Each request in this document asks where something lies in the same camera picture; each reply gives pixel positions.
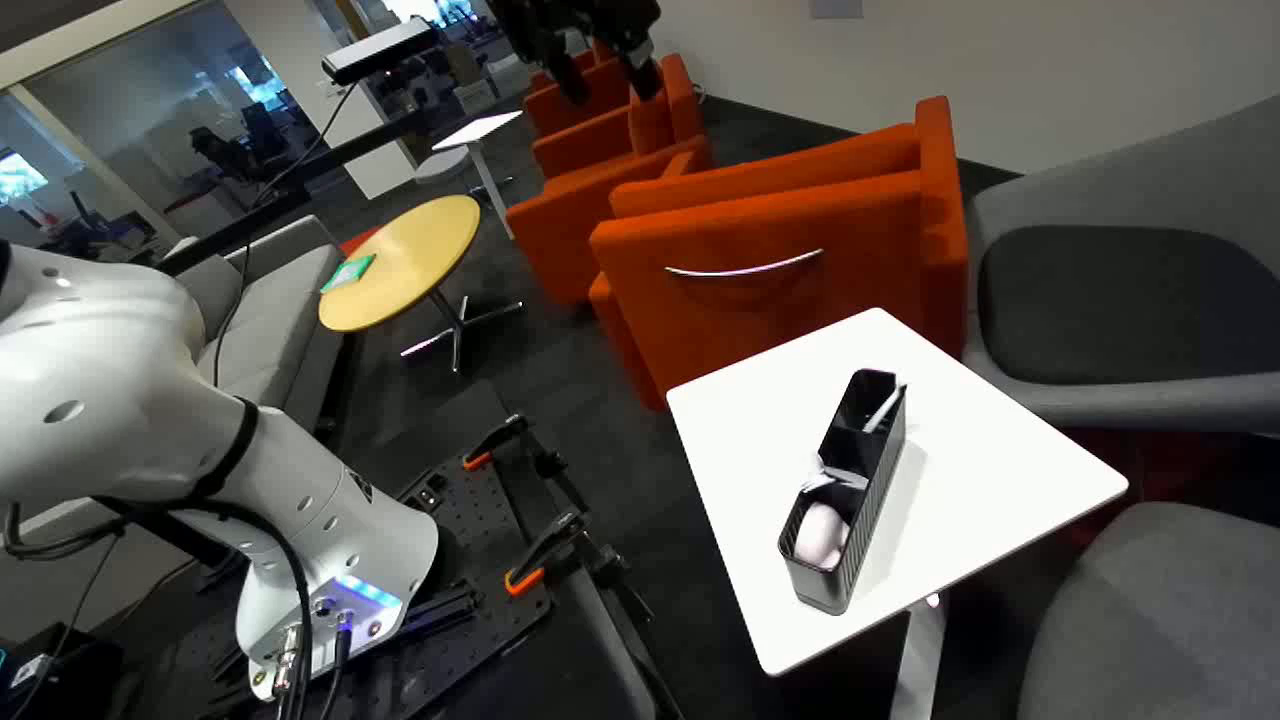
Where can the white table stand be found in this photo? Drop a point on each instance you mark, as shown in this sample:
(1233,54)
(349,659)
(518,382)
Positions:
(916,661)

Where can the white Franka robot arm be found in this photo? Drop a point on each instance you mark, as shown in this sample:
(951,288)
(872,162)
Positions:
(104,374)

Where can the small white side table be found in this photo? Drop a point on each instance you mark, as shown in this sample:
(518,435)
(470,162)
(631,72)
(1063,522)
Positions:
(476,129)

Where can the orange armchair with white strip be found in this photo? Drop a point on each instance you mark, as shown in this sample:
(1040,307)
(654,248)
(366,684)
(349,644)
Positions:
(775,213)

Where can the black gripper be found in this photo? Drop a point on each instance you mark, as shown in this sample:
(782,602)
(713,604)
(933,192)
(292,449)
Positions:
(574,23)

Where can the black boom pole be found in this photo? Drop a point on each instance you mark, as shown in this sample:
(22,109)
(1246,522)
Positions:
(305,180)

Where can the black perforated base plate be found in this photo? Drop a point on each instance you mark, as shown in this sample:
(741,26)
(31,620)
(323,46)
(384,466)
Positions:
(453,586)

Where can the black orange clamp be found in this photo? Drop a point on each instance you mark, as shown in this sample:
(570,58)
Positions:
(562,561)
(495,447)

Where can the round yellow table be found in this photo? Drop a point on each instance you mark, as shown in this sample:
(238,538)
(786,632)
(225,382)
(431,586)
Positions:
(403,262)

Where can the plain orange armchair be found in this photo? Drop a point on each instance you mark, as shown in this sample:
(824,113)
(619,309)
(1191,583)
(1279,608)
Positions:
(574,105)
(586,201)

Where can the grey upholstered bench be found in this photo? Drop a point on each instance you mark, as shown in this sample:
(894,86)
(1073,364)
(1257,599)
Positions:
(274,334)

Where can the plain grey chair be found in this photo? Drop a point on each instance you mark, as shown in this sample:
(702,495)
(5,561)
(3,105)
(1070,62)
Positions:
(1172,624)

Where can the small green item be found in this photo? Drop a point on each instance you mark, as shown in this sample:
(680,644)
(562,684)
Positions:
(353,271)

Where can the black stereo camera bar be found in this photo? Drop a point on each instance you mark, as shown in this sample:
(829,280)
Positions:
(382,48)

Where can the grey chair with dark cushion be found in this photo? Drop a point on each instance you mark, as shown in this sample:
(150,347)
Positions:
(1133,295)

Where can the white plastic cutlery piece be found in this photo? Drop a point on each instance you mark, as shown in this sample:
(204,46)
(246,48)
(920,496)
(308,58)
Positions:
(839,475)

